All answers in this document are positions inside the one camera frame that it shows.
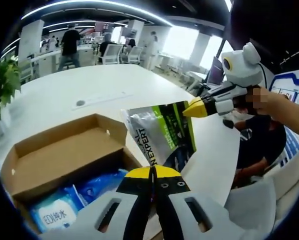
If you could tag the white office chair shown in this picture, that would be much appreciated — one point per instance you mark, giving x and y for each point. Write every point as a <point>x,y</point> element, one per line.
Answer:
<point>112,53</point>
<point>135,55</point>

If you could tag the white label blue wipes pack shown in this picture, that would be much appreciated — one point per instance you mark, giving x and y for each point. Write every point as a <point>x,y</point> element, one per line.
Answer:
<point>54,215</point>

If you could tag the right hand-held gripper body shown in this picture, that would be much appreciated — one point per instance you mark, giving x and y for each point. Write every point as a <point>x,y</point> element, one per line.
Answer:
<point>244,67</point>

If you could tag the green potted plant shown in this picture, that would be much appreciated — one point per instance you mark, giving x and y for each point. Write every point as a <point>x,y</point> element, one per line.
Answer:
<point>3,85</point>

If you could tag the brown cardboard shoe box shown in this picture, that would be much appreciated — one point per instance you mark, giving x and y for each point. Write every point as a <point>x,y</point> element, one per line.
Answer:
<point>64,155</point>

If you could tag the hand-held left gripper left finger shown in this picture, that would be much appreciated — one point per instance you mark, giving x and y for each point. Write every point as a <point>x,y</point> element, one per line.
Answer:
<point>134,205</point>

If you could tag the black computer mouse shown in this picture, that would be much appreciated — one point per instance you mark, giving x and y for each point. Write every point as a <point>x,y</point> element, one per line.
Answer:
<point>228,124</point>

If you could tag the dark desk monitor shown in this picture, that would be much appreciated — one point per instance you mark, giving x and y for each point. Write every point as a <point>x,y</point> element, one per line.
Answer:
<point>215,72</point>

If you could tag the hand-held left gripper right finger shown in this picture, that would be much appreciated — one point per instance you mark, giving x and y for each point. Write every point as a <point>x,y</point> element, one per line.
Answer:
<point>169,197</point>

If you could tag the silver green soft pouch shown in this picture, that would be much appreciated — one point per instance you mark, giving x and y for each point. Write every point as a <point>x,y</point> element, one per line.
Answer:
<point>164,130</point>

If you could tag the blue wall poster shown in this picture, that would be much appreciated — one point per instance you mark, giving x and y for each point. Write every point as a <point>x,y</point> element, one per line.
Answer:
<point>297,85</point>

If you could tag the purple wall display screen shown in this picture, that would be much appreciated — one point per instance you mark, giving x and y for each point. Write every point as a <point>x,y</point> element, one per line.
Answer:
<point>104,27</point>

